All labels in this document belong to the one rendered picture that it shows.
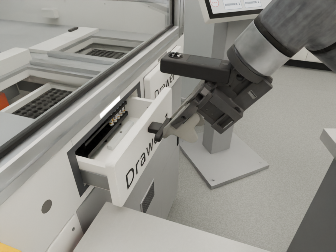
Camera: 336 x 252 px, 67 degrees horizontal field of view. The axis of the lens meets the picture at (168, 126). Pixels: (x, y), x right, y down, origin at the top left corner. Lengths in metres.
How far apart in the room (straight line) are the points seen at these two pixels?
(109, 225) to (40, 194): 0.17
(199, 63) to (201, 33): 1.77
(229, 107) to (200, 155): 1.37
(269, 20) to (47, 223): 0.44
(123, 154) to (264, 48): 0.27
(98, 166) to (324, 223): 0.77
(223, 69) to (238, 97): 0.05
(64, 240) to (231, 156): 1.42
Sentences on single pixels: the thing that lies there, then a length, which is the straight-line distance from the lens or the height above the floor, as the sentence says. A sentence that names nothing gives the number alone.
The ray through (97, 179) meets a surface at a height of 0.86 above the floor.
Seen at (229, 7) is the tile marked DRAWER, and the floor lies 0.99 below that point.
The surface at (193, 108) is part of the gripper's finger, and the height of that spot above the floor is 1.00.
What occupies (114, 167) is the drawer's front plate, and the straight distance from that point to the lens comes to 0.41.
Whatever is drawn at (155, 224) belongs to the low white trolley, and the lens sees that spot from 0.54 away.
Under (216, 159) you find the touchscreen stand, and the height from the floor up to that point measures 0.04.
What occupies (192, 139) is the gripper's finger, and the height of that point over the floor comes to 0.92.
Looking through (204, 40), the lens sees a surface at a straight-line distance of 2.18.
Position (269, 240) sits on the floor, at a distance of 1.49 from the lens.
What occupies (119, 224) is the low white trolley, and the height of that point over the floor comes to 0.76.
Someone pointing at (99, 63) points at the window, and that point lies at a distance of 0.52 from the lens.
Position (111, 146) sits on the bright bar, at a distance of 0.57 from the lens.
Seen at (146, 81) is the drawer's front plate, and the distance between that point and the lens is 0.68.
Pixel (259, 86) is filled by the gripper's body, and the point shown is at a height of 1.04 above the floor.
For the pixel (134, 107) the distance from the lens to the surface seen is 0.66.
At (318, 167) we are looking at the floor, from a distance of 2.00.
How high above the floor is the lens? 1.21
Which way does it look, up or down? 35 degrees down
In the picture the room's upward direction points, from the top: straight up
